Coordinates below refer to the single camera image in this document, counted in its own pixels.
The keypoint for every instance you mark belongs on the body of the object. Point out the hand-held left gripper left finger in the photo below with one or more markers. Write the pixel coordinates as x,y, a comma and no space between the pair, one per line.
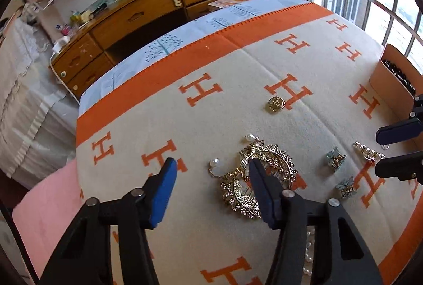
162,195

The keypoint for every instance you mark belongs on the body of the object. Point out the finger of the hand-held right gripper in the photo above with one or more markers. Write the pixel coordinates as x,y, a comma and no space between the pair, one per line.
395,133
400,166

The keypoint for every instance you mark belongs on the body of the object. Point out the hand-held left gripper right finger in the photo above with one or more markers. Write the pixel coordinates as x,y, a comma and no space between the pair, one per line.
261,195

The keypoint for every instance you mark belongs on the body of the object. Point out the gold rhinestone hair comb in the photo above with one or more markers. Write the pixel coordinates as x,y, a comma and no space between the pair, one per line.
239,202
281,159

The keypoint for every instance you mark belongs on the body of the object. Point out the gold pearl hair clip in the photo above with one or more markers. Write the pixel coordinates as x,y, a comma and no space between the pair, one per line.
366,151

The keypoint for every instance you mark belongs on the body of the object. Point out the pink plastic box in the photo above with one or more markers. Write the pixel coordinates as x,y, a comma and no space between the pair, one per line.
386,86

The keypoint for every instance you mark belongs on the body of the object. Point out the pearl drop earring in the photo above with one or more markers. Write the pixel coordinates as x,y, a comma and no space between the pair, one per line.
214,162
248,138

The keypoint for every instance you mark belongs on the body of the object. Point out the silver butterfly clip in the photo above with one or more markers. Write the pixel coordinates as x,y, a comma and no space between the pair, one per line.
346,187

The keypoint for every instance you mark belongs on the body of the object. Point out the blue butterfly hair clip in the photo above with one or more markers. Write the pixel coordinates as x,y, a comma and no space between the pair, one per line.
335,157

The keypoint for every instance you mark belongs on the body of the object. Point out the round gold brooch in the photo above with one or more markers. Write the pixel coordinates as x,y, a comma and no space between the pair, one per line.
276,104

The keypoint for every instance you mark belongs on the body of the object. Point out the orange beige printed blanket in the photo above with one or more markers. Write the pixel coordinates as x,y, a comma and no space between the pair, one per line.
231,86

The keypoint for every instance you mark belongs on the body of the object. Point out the pink blanket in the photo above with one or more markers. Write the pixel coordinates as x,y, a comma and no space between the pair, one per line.
49,212

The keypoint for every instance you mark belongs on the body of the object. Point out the white lace covered piano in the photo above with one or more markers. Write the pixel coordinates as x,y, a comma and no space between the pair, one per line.
26,100

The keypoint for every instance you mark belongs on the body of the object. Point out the wooden desk with drawers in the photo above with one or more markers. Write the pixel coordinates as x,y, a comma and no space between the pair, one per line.
132,20

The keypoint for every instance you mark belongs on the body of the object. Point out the white charger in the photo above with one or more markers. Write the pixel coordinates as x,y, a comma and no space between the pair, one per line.
62,43

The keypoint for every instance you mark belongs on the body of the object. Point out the black flashlight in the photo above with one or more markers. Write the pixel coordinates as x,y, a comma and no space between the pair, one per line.
100,9

